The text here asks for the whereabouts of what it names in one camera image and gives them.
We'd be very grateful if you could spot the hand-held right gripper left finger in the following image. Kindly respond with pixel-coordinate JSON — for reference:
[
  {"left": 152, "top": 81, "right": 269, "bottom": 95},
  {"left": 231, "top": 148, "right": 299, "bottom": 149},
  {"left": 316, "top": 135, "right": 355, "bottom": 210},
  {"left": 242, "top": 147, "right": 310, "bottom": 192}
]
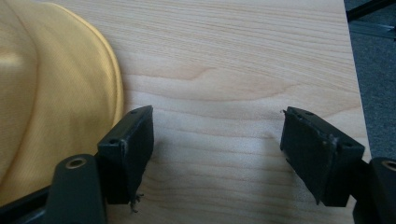
[{"left": 96, "top": 105, "right": 155, "bottom": 214}]

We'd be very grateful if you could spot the yellow cloth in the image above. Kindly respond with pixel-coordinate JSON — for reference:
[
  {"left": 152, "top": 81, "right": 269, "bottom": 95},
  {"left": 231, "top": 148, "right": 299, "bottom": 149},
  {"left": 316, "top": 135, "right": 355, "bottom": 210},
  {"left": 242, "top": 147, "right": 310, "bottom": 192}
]
[{"left": 0, "top": 0, "right": 125, "bottom": 207}]

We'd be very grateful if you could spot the black metal bar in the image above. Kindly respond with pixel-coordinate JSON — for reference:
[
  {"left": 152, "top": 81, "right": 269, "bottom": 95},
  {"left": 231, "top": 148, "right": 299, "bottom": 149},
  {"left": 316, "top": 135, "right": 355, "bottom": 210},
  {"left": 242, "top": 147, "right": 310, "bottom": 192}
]
[{"left": 346, "top": 0, "right": 396, "bottom": 22}]

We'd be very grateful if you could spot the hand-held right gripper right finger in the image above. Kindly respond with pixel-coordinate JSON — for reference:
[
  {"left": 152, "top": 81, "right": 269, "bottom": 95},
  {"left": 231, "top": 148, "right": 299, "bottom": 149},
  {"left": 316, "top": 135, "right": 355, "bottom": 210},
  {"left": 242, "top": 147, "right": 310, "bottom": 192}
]
[{"left": 279, "top": 105, "right": 366, "bottom": 207}]

